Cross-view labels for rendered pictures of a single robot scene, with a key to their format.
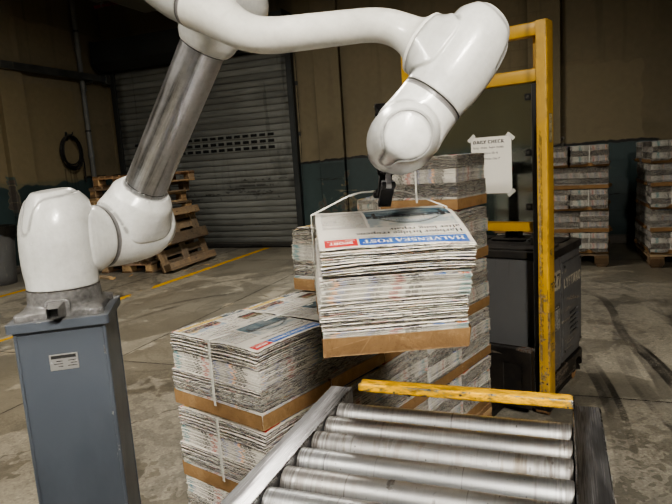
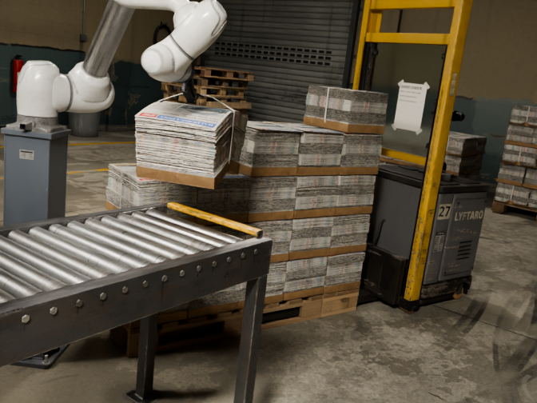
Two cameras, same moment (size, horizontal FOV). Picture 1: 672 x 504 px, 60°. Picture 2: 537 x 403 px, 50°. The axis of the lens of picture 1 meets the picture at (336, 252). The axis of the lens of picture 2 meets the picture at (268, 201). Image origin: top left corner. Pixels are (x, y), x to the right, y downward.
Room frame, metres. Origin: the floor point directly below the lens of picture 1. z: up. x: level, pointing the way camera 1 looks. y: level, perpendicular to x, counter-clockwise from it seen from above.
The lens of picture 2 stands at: (-0.71, -0.90, 1.33)
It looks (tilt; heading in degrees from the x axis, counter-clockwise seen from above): 13 degrees down; 14
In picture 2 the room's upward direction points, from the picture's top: 7 degrees clockwise
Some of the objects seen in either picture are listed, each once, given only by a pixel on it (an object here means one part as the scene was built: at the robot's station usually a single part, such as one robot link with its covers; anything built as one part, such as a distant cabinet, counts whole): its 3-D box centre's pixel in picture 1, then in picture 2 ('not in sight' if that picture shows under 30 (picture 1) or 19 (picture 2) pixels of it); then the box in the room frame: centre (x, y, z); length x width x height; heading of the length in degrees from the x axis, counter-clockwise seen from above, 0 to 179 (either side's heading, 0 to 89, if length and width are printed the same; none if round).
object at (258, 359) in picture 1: (344, 405); (224, 247); (2.01, 0.01, 0.42); 1.17 x 0.39 x 0.83; 141
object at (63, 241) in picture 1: (61, 236); (41, 88); (1.32, 0.62, 1.17); 0.18 x 0.16 x 0.22; 150
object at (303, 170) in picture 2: not in sight; (297, 164); (2.35, -0.26, 0.86); 0.38 x 0.29 x 0.04; 53
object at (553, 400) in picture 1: (460, 392); (212, 217); (1.13, -0.23, 0.81); 0.43 x 0.03 x 0.02; 69
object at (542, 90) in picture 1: (541, 217); (434, 155); (2.72, -0.97, 0.97); 0.09 x 0.09 x 1.75; 51
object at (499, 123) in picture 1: (476, 155); (401, 97); (2.94, -0.73, 1.28); 0.57 x 0.01 x 0.65; 51
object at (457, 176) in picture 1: (437, 299); (332, 199); (2.58, -0.44, 0.65); 0.39 x 0.30 x 1.29; 51
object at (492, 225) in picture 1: (479, 225); (394, 153); (2.95, -0.74, 0.92); 0.57 x 0.01 x 0.05; 51
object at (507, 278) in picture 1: (506, 309); (415, 230); (3.21, -0.95, 0.40); 0.69 x 0.55 x 0.80; 51
